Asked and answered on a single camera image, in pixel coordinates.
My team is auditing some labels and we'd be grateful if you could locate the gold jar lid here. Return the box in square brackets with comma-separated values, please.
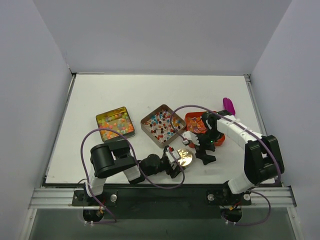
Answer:
[177, 148, 194, 167]

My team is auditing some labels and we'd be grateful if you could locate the purple plastic scoop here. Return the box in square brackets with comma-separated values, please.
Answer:
[222, 97, 236, 116]

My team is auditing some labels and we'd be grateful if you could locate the beige tin with lollipops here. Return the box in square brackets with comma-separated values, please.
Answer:
[140, 104, 187, 148]

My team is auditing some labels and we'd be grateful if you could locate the gold tin with star candies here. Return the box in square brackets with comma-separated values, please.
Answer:
[95, 106, 135, 138]

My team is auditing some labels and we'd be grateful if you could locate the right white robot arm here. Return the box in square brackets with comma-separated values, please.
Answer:
[183, 110, 285, 204]

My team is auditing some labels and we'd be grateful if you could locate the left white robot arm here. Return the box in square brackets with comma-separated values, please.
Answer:
[83, 140, 184, 206]

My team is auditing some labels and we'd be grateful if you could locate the orange tray with lollipops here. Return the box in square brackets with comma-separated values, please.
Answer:
[184, 111, 226, 149]

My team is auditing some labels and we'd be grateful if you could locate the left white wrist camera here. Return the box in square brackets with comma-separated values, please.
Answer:
[165, 146, 181, 164]

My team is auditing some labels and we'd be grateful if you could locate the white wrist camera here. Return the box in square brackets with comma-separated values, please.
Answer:
[165, 146, 181, 164]
[182, 131, 200, 146]

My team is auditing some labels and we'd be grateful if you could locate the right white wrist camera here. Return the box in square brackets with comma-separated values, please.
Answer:
[182, 131, 200, 146]

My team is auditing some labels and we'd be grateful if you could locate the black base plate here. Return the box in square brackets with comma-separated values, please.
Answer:
[71, 184, 252, 222]

